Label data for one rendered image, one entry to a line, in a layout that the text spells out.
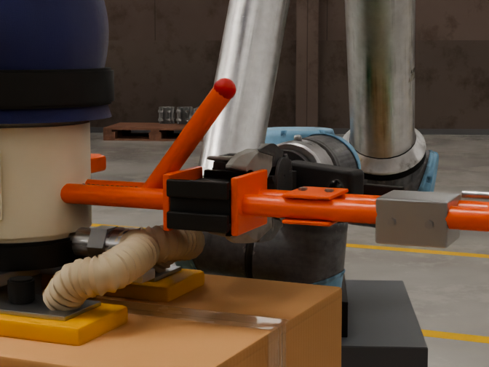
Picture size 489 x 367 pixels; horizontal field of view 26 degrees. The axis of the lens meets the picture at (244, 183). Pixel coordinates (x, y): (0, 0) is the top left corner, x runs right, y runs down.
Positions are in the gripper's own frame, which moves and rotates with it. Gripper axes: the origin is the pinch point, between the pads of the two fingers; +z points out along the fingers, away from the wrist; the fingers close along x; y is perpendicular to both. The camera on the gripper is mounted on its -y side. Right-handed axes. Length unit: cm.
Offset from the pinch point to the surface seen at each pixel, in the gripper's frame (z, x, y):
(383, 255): -501, -106, 121
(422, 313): -376, -106, 68
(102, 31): -1.5, 17.5, 16.9
